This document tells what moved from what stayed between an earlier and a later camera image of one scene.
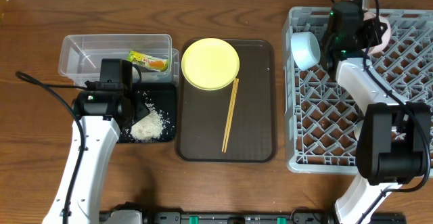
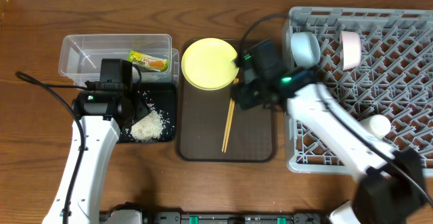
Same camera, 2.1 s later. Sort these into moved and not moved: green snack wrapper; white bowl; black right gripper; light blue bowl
Moved: white bowl; black right gripper
Not moved: light blue bowl; green snack wrapper
